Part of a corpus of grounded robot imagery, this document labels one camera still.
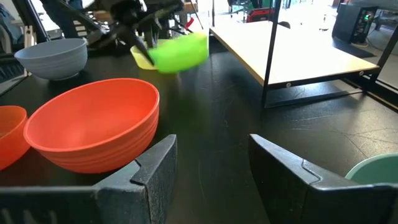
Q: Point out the black computer tower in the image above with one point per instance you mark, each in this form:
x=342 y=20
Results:
x=351 y=25

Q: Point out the small yellow bowl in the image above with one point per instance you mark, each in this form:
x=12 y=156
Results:
x=136 y=59

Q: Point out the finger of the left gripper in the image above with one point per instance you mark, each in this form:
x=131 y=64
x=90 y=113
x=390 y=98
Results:
x=151 y=35
x=140 y=45

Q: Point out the wooden shelf with black frame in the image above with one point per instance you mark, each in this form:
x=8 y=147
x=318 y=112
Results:
x=295 y=53

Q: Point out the black metal table frame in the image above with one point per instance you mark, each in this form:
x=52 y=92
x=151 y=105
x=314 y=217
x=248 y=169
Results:
x=31 y=18

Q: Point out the large blue-grey bowl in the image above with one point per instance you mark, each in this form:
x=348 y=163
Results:
x=53 y=59

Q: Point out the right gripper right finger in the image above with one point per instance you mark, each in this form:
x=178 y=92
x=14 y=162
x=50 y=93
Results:
x=295 y=193

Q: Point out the large red bowl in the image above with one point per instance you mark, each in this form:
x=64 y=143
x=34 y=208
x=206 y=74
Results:
x=93 y=124

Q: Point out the red equipment case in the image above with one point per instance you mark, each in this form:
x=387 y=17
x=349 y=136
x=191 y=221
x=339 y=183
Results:
x=259 y=15

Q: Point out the large teal bowl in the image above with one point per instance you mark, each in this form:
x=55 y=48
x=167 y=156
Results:
x=376 y=171

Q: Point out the small orange bowl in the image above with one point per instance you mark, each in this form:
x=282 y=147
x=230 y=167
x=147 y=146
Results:
x=11 y=137

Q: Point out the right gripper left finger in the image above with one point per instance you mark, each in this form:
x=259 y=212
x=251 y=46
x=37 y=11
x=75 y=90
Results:
x=124 y=199

